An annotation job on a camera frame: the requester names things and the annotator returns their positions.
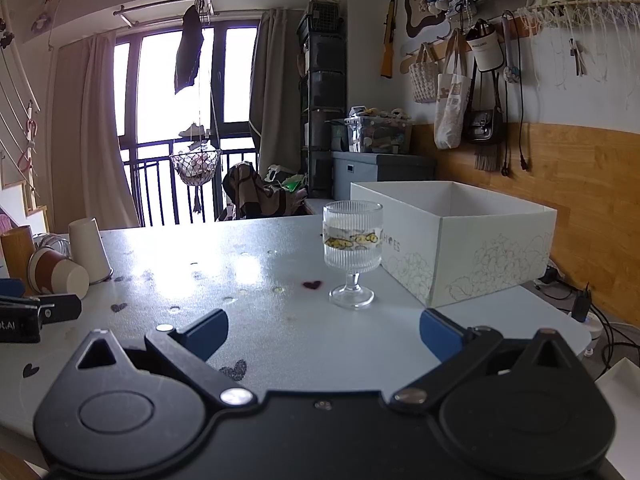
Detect clear plastic storage bin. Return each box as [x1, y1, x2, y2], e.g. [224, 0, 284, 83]
[343, 114, 414, 155]

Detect white flat board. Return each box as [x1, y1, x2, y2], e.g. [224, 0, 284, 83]
[594, 357, 640, 442]

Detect woven tote bag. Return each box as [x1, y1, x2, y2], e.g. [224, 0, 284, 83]
[408, 42, 441, 105]

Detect ribbed glass goblet cup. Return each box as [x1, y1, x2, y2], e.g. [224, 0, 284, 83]
[322, 200, 384, 310]

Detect white bucket bag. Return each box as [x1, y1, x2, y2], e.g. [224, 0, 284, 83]
[467, 18, 504, 74]

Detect brown and white paper cup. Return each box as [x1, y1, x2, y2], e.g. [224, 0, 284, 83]
[27, 247, 91, 296]

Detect black balcony railing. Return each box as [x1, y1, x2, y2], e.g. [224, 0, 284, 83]
[119, 134, 261, 227]

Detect tall brown cup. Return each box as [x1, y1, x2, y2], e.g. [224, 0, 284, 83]
[0, 226, 37, 295]

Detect canvas tote bag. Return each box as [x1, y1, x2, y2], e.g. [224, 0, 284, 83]
[433, 29, 476, 150]

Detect metal drying rod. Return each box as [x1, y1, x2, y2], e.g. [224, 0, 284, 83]
[112, 0, 217, 29]

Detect white power strip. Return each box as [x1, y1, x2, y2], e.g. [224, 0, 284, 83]
[574, 309, 606, 347]

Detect brown wavy wall board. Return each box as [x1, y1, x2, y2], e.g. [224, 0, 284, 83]
[402, 0, 451, 39]

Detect stair railing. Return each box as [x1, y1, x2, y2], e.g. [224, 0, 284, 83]
[0, 7, 42, 213]

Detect dark hanging garment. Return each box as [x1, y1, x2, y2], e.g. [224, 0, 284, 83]
[173, 4, 206, 95]

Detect brown patterned cloth on chair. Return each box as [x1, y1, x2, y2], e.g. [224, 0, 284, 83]
[222, 161, 309, 221]

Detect clear glass cup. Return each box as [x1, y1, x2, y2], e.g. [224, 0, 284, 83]
[34, 232, 72, 261]

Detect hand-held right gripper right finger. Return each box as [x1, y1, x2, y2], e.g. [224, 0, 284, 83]
[391, 308, 582, 407]

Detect macrame wall shelf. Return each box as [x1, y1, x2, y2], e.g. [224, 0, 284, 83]
[517, 0, 640, 77]

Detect white cardboard box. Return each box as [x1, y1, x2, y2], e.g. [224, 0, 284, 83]
[349, 180, 559, 310]

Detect black floor cables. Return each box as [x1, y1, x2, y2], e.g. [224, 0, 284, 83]
[534, 259, 640, 367]

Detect black charger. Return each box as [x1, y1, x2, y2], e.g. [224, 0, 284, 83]
[571, 284, 594, 323]

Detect beige curtain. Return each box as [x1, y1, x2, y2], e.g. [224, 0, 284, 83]
[49, 31, 142, 234]
[248, 7, 312, 177]

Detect toy rifle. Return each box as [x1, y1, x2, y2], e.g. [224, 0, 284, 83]
[379, 0, 401, 80]

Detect grey storage box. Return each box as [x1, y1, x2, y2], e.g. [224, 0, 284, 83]
[331, 150, 437, 201]

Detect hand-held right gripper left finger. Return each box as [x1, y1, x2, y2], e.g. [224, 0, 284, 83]
[60, 308, 258, 408]

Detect black shoulder bag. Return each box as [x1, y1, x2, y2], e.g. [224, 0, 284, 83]
[462, 72, 506, 145]

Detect hanging net basket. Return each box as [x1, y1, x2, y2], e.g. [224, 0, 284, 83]
[168, 142, 222, 187]

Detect black hanging cable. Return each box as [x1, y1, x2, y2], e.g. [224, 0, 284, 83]
[501, 9, 531, 177]

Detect dark storage drawer tower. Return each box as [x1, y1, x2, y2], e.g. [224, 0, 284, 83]
[297, 0, 349, 200]

